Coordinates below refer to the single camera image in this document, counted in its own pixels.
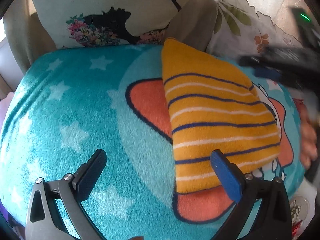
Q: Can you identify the yellow striped knit sweater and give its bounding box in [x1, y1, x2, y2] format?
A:
[162, 38, 280, 194]

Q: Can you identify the person's right hand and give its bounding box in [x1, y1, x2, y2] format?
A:
[299, 105, 318, 170]

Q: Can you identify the white floral leaf pillow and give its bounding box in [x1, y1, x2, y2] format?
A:
[206, 0, 302, 60]

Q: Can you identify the teal cartoon fleece blanket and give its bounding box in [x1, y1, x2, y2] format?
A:
[1, 45, 304, 239]

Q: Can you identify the unicorn face pillow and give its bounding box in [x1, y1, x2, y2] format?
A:
[33, 0, 189, 49]

